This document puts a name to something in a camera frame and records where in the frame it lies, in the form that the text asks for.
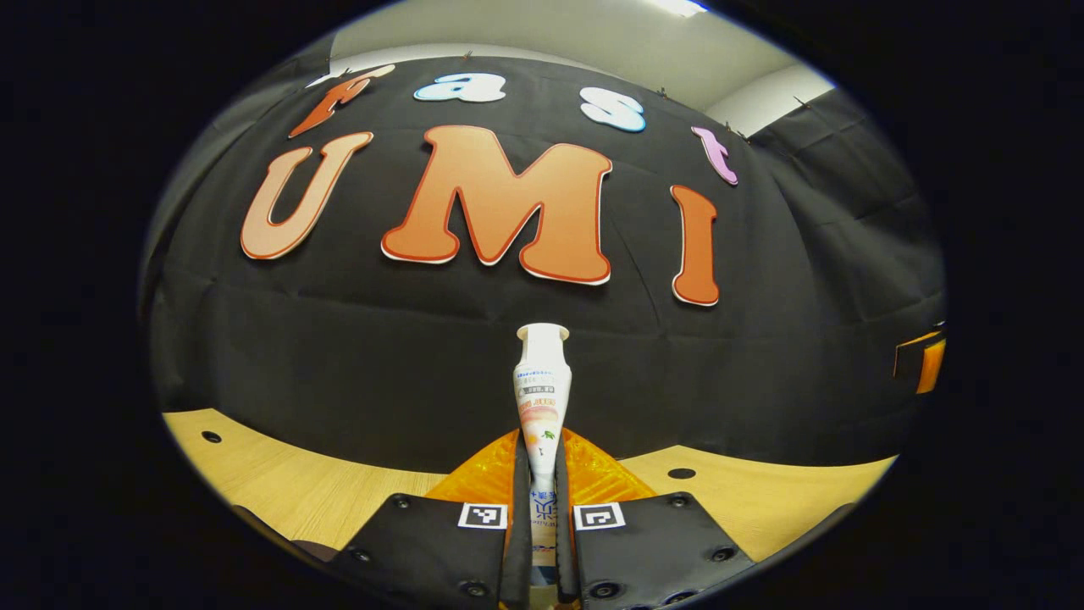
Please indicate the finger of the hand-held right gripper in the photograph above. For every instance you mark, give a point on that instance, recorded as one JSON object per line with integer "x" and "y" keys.
{"x": 927, "y": 364}

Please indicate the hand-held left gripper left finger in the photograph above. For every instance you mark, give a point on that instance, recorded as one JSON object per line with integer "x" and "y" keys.
{"x": 432, "y": 551}

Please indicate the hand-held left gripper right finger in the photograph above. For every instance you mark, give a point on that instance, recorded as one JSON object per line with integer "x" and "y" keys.
{"x": 660, "y": 551}

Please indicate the white toothpaste tube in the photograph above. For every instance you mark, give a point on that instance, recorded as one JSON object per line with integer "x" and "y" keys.
{"x": 542, "y": 398}

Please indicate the wooden desktop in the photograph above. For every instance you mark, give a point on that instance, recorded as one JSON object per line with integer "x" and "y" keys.
{"x": 279, "y": 483}

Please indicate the black backdrop cloth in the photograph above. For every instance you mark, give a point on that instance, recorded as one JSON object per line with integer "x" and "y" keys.
{"x": 339, "y": 356}

